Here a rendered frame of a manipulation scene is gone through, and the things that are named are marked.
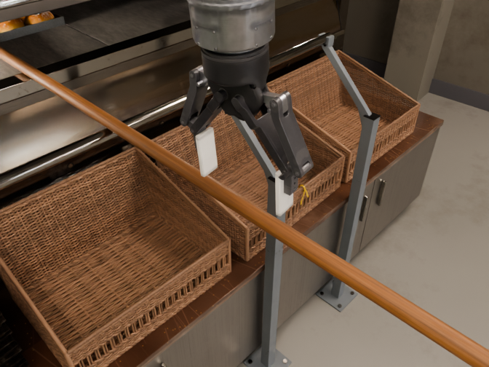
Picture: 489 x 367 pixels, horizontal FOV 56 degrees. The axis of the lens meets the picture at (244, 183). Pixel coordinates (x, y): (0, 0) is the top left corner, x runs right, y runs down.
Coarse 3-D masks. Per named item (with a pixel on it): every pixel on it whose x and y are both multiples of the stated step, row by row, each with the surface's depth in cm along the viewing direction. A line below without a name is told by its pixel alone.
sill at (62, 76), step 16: (288, 0) 186; (160, 32) 152; (176, 32) 153; (112, 48) 141; (128, 48) 142; (144, 48) 146; (160, 48) 151; (64, 64) 132; (80, 64) 133; (96, 64) 136; (112, 64) 140; (0, 80) 124; (16, 80) 124; (32, 80) 125; (64, 80) 131; (0, 96) 120; (16, 96) 123
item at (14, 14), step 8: (48, 0) 104; (56, 0) 105; (64, 0) 107; (72, 0) 108; (80, 0) 109; (88, 0) 111; (8, 8) 99; (16, 8) 100; (24, 8) 101; (32, 8) 102; (40, 8) 103; (48, 8) 105; (56, 8) 106; (0, 16) 98; (8, 16) 99; (16, 16) 101; (24, 16) 102
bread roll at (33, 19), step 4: (44, 12) 153; (48, 12) 154; (28, 16) 151; (32, 16) 151; (36, 16) 152; (40, 16) 152; (44, 16) 153; (48, 16) 154; (52, 16) 156; (28, 20) 151; (32, 20) 151; (36, 20) 152; (40, 20) 152; (44, 20) 153; (28, 24) 152
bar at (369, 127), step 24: (312, 48) 148; (360, 96) 154; (144, 120) 110; (240, 120) 127; (360, 120) 158; (72, 144) 100; (96, 144) 103; (360, 144) 161; (24, 168) 94; (264, 168) 128; (360, 168) 166; (360, 192) 172; (264, 288) 157; (336, 288) 208; (264, 312) 164; (264, 336) 173; (264, 360) 183; (288, 360) 186
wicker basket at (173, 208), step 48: (48, 192) 140; (144, 192) 163; (0, 240) 133; (48, 240) 143; (96, 240) 155; (144, 240) 159; (192, 240) 158; (48, 288) 142; (96, 288) 142; (144, 288) 142; (192, 288) 137; (48, 336) 118; (96, 336) 114; (144, 336) 129
